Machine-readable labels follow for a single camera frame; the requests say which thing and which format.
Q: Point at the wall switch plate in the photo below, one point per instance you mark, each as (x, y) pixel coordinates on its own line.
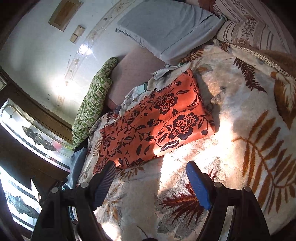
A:
(77, 34)

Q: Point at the white glove with teal cuff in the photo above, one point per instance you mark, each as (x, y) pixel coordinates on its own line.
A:
(135, 93)

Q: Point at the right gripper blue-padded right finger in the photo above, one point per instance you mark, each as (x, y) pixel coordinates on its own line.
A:
(248, 222)

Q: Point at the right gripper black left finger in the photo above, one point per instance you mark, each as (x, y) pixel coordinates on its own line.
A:
(54, 220)

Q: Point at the green checkered pillow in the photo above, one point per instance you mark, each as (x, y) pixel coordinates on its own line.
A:
(93, 103)

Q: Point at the grey crumpled cloth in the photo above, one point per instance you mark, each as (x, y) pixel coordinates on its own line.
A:
(162, 72)

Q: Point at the striped beige pillow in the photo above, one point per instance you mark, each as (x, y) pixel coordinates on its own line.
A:
(253, 24)

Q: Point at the orange floral blouse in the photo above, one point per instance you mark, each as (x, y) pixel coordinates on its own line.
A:
(163, 121)

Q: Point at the folded blue towel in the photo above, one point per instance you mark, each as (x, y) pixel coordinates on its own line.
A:
(76, 163)

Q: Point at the grey-blue pillow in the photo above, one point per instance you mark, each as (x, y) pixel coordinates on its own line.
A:
(169, 29)

